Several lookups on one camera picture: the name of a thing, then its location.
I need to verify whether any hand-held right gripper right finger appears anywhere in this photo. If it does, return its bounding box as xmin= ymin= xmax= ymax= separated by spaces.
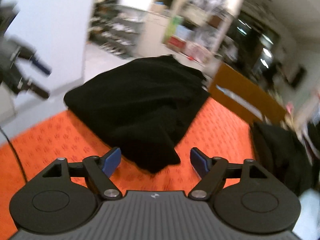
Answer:
xmin=188 ymin=147 xmax=271 ymax=201

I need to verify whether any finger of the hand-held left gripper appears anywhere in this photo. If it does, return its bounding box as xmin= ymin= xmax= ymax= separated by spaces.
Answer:
xmin=17 ymin=49 xmax=52 ymax=75
xmin=17 ymin=80 xmax=50 ymax=99

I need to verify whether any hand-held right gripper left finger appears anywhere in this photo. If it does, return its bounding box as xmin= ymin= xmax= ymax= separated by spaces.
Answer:
xmin=40 ymin=147 xmax=123 ymax=201

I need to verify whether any black coat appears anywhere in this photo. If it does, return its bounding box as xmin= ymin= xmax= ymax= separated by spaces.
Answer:
xmin=63 ymin=54 xmax=211 ymax=173

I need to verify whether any orange floral table mat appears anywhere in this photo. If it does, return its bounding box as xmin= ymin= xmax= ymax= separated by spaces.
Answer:
xmin=0 ymin=97 xmax=258 ymax=240

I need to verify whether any black crumpled garment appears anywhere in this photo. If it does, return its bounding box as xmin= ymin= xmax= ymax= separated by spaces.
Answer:
xmin=252 ymin=121 xmax=313 ymax=196

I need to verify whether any wooden chair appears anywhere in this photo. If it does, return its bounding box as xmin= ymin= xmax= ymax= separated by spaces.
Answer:
xmin=207 ymin=62 xmax=287 ymax=125

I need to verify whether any shoe rack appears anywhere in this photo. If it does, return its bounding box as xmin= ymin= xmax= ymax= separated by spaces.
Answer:
xmin=88 ymin=0 xmax=146 ymax=60

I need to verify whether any white shelf unit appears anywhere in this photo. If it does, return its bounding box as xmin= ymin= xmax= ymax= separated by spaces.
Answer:
xmin=136 ymin=0 xmax=248 ymax=66

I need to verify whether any black cable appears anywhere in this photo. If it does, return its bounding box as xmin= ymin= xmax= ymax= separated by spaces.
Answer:
xmin=0 ymin=126 xmax=28 ymax=183

